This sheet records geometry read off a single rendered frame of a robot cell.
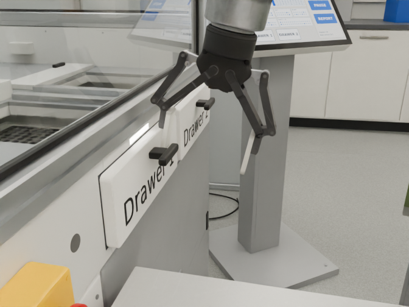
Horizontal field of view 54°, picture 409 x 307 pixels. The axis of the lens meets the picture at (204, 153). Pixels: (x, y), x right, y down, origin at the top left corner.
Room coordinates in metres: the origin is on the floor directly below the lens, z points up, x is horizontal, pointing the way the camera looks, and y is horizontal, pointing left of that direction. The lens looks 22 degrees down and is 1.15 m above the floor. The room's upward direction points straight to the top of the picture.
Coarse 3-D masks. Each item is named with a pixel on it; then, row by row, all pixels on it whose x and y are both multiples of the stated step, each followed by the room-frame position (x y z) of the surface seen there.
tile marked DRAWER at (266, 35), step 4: (256, 32) 1.42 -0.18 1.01; (260, 32) 1.43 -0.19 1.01; (264, 32) 1.43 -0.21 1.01; (268, 32) 1.44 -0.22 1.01; (272, 32) 1.45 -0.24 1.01; (260, 36) 1.42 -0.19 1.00; (264, 36) 1.42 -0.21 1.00; (268, 36) 1.43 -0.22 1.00; (272, 36) 1.44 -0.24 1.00; (260, 40) 1.41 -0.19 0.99; (264, 40) 1.41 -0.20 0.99; (268, 40) 1.42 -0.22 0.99; (272, 40) 1.42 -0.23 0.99
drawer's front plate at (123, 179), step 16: (176, 128) 0.74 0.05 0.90; (144, 144) 0.57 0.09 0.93; (160, 144) 0.64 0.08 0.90; (128, 160) 0.51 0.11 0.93; (144, 160) 0.57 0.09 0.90; (176, 160) 0.73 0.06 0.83; (112, 176) 0.46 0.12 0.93; (128, 176) 0.51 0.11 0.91; (144, 176) 0.56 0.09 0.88; (160, 176) 0.64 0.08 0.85; (112, 192) 0.46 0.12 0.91; (128, 192) 0.50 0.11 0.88; (112, 208) 0.46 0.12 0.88; (128, 208) 0.50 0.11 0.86; (144, 208) 0.56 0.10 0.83; (112, 224) 0.46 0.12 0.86; (128, 224) 0.49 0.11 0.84; (112, 240) 0.46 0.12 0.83
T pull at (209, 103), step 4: (200, 100) 0.91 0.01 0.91; (204, 100) 0.91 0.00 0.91; (208, 100) 0.91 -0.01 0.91; (212, 100) 0.91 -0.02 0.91; (196, 104) 0.89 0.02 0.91; (200, 104) 0.89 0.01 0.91; (204, 104) 0.87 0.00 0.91; (208, 104) 0.87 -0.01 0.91; (212, 104) 0.90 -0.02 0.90; (204, 108) 0.86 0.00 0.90; (208, 108) 0.86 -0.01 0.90
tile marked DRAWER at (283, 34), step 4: (296, 28) 1.50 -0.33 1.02; (280, 32) 1.46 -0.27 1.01; (284, 32) 1.47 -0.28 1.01; (288, 32) 1.47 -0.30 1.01; (292, 32) 1.48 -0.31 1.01; (296, 32) 1.49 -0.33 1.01; (280, 36) 1.45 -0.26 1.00; (284, 36) 1.46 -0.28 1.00; (288, 36) 1.46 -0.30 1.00; (292, 36) 1.47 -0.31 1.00; (296, 36) 1.48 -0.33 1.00; (300, 36) 1.48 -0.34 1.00; (280, 40) 1.44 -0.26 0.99; (284, 40) 1.44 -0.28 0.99
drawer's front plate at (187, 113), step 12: (204, 84) 1.00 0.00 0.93; (192, 96) 0.87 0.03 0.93; (204, 96) 0.99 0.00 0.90; (180, 108) 0.77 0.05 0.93; (192, 108) 0.86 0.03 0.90; (180, 120) 0.77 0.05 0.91; (192, 120) 0.86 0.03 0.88; (204, 120) 0.99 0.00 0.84; (180, 132) 0.76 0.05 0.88; (192, 132) 0.86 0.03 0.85; (180, 144) 0.76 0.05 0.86; (180, 156) 0.76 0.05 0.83
